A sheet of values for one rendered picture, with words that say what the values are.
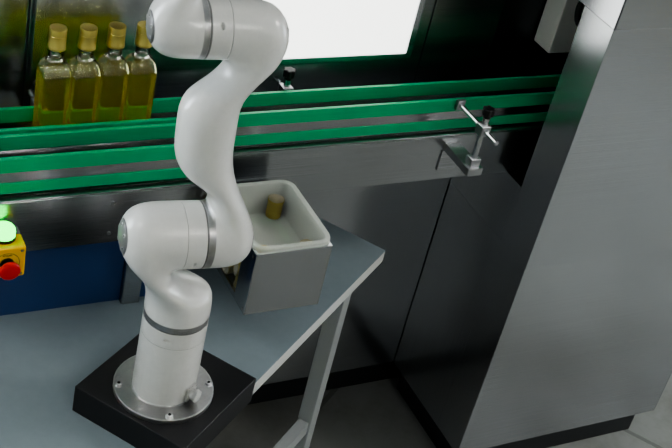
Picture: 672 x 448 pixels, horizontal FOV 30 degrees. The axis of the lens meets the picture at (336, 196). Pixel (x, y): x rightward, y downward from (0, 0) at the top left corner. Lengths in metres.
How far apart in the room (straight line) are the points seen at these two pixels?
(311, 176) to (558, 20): 0.75
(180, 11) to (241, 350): 0.92
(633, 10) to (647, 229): 0.71
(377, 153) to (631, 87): 0.59
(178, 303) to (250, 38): 0.51
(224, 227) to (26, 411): 0.56
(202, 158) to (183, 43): 0.21
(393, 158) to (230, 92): 0.92
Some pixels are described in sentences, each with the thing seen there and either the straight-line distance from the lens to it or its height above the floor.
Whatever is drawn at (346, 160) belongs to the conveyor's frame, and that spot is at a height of 1.00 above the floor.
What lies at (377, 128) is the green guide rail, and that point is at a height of 1.07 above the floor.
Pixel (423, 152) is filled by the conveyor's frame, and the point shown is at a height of 1.01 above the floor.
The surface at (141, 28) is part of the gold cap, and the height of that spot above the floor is 1.33.
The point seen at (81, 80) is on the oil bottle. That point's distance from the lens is 2.48.
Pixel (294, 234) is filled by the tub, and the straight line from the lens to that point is 2.65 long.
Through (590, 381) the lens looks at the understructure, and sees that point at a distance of 3.59.
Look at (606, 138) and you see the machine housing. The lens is 2.96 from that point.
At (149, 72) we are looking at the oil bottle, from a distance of 2.52.
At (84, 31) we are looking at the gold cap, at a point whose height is 1.33.
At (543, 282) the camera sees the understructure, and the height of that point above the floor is 0.70.
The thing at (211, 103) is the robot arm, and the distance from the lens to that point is 2.02.
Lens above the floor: 2.48
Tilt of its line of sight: 33 degrees down
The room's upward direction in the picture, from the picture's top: 14 degrees clockwise
